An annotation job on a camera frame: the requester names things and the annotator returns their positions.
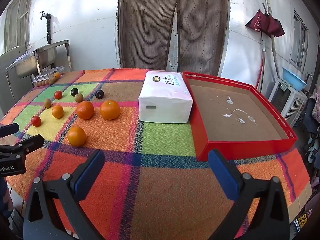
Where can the pink quilted cover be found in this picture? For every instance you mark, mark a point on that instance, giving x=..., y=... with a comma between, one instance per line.
x=316, y=110

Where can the wooden pole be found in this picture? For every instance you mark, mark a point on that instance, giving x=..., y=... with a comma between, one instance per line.
x=274, y=46

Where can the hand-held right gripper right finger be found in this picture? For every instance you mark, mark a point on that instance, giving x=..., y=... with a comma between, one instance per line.
x=222, y=170

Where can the white air conditioner unit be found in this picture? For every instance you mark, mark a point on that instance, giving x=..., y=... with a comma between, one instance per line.
x=292, y=105

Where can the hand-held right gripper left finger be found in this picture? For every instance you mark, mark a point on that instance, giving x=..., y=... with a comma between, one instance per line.
x=90, y=172

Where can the brown kiwi fruit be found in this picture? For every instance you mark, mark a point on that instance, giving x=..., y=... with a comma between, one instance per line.
x=47, y=103
x=79, y=97

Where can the cardboard sheet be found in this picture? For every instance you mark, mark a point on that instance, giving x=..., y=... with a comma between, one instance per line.
x=302, y=197

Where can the wall faucet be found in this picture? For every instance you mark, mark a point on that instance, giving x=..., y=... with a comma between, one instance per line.
x=43, y=15

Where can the metal sink on frame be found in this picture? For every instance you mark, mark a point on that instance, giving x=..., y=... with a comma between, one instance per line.
x=27, y=65

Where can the white tissue pack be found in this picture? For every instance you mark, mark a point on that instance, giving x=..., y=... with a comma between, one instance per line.
x=165, y=100

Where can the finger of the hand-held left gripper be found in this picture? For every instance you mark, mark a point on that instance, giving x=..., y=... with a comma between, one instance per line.
x=30, y=143
x=8, y=130

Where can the black scooter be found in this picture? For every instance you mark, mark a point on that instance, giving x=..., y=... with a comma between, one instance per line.
x=313, y=150

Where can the mandarin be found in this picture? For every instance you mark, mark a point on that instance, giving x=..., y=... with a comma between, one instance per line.
x=57, y=75

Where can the dark red umbrella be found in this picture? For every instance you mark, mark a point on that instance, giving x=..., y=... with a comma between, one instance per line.
x=265, y=25

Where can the red cardboard box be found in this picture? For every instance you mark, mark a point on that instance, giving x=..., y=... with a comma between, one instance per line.
x=237, y=110

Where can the green checked cloth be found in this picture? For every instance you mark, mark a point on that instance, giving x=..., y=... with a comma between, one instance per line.
x=284, y=85

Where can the small orange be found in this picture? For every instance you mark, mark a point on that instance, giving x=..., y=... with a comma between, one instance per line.
x=57, y=111

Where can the red tomato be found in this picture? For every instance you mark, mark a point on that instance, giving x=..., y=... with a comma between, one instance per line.
x=36, y=121
x=58, y=94

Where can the white framed window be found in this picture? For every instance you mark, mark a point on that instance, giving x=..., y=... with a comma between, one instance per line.
x=298, y=40
x=17, y=20

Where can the colourful plaid blanket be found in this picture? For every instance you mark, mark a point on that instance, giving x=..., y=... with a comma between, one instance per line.
x=162, y=180

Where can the blue plastic basin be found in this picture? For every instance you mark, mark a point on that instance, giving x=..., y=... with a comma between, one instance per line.
x=295, y=80

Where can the clear plastic container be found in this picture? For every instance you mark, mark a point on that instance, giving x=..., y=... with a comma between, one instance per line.
x=47, y=73

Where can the red and white stick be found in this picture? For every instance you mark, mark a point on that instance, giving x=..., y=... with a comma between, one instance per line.
x=261, y=68

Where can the dark plum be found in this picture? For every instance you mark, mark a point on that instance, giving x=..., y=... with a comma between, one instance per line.
x=99, y=94
x=74, y=91

